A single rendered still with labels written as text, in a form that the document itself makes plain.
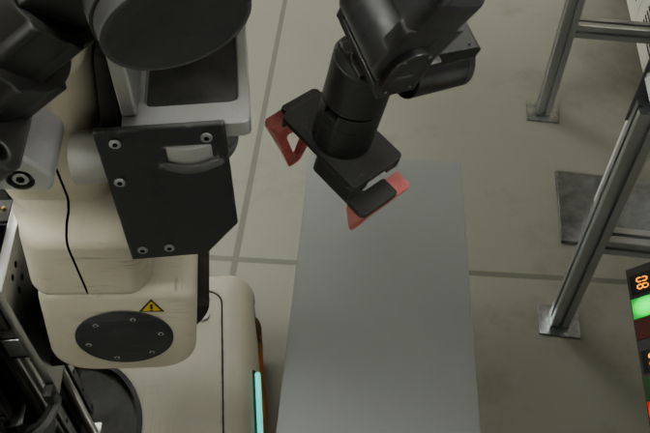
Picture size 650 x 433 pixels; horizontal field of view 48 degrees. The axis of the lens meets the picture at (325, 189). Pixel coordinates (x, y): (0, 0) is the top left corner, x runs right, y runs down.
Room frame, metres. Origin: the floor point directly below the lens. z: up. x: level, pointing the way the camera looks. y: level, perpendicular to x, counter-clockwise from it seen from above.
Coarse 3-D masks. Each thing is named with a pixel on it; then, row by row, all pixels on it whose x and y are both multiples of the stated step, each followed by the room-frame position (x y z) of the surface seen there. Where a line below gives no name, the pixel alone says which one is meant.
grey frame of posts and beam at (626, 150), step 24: (648, 120) 0.89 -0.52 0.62; (624, 144) 0.89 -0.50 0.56; (648, 144) 0.88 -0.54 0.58; (624, 168) 0.88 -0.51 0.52; (600, 192) 0.91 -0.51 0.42; (624, 192) 0.88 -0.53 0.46; (600, 216) 0.88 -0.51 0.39; (600, 240) 0.88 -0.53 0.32; (576, 264) 0.88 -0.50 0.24; (576, 288) 0.89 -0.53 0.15; (552, 312) 0.90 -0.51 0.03
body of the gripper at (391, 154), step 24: (288, 120) 0.51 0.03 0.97; (312, 120) 0.51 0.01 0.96; (336, 120) 0.47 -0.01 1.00; (312, 144) 0.49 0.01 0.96; (336, 144) 0.47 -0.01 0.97; (360, 144) 0.47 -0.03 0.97; (384, 144) 0.50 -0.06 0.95; (336, 168) 0.46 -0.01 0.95; (360, 168) 0.46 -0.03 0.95; (384, 168) 0.47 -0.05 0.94
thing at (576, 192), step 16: (624, 128) 1.24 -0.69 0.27; (560, 176) 1.34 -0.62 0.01; (576, 176) 1.34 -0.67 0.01; (592, 176) 1.34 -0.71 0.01; (560, 192) 1.28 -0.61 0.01; (576, 192) 1.28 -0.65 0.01; (592, 192) 1.28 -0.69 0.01; (640, 192) 1.28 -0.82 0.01; (560, 208) 1.22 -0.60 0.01; (576, 208) 1.22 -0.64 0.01; (624, 208) 1.19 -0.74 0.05; (640, 208) 1.22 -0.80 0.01; (560, 224) 1.17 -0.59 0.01; (576, 224) 1.17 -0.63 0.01; (624, 224) 1.17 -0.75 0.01; (640, 224) 1.17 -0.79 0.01; (560, 240) 1.13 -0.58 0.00; (576, 240) 1.12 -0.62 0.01
